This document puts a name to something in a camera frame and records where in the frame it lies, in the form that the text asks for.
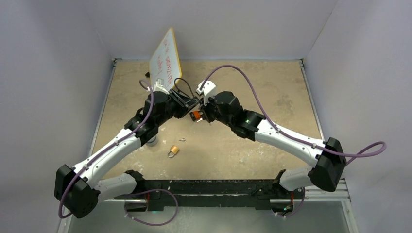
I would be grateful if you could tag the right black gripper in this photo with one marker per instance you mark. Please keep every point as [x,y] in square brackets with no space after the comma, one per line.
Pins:
[205,108]

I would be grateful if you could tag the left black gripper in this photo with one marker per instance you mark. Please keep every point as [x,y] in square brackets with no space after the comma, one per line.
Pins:
[184,104]

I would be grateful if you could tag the black cable padlock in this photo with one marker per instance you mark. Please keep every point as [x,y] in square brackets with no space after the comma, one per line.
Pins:
[183,87]

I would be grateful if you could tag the brass padlock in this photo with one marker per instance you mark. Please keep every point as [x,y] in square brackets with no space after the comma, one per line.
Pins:
[173,151]

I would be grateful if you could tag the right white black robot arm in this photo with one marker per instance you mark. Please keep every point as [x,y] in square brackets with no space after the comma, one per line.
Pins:
[323,169]

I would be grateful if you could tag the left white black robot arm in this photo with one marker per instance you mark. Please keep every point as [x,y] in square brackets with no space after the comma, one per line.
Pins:
[81,187]

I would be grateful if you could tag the orange black padlock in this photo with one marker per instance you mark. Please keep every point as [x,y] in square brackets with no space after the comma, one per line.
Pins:
[196,116]

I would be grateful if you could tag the yellow framed whiteboard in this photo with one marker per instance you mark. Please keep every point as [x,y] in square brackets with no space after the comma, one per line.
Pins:
[164,64]

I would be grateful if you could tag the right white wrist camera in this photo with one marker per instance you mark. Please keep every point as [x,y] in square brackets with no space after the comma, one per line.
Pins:
[208,90]

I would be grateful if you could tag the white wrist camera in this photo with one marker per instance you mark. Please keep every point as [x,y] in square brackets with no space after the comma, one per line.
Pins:
[208,90]
[159,87]

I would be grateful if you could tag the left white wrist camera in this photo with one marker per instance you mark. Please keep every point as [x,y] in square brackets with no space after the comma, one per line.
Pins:
[159,87]

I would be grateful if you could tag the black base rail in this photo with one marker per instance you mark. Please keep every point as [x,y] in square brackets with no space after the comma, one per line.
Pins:
[258,194]

